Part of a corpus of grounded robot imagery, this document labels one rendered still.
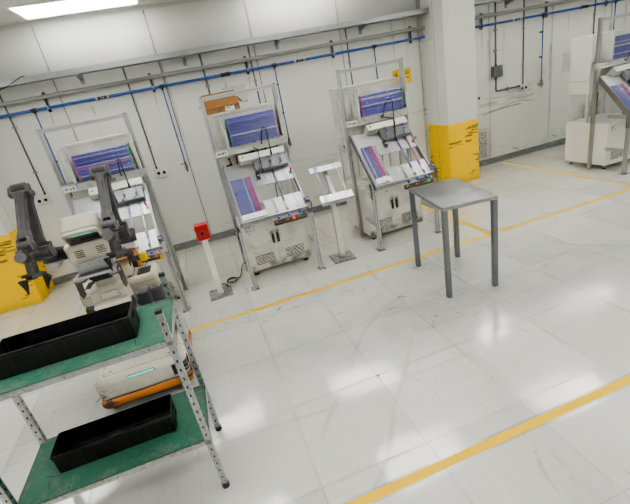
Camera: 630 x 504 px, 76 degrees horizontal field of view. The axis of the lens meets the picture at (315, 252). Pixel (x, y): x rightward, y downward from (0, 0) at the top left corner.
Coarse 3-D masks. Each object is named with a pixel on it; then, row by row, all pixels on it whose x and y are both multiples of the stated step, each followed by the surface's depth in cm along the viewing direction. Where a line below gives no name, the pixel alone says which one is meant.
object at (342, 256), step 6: (330, 192) 422; (336, 210) 431; (336, 216) 433; (336, 222) 435; (336, 228) 438; (336, 234) 441; (342, 240) 444; (342, 246) 447; (342, 252) 449; (348, 252) 461; (336, 258) 452; (342, 258) 450; (348, 258) 447; (354, 258) 445
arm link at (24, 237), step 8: (8, 192) 227; (16, 192) 227; (24, 192) 229; (16, 200) 225; (24, 200) 227; (16, 208) 223; (24, 208) 224; (16, 216) 221; (24, 216) 222; (24, 224) 220; (24, 232) 218; (16, 240) 215; (24, 240) 218; (32, 240) 220; (24, 248) 215
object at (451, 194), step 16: (416, 192) 357; (432, 192) 349; (448, 192) 341; (464, 192) 333; (480, 192) 326; (448, 208) 310; (496, 208) 316; (416, 224) 383; (496, 224) 322; (416, 240) 390; (448, 240) 320; (496, 240) 327; (416, 256) 396; (448, 256) 325; (496, 256) 332; (448, 272) 331; (496, 272) 338; (448, 288) 336
